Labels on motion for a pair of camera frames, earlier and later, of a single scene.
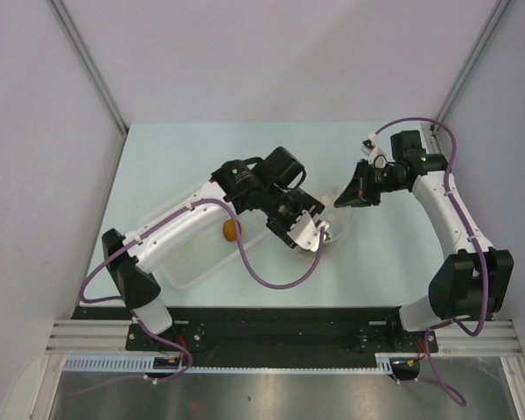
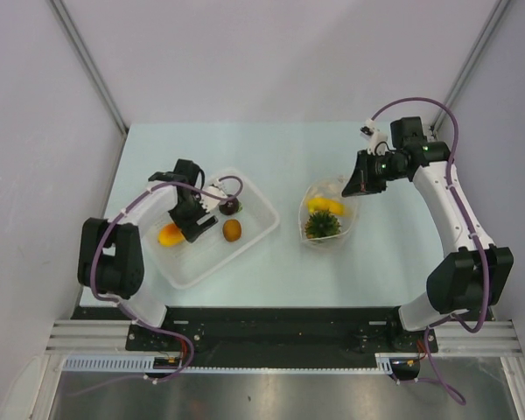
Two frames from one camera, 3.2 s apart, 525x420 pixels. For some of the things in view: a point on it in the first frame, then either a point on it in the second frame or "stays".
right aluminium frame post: x=500 y=8 stays
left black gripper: x=304 y=202 to x=190 y=227
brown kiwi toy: x=229 y=231 stays
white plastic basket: x=189 y=256 stays
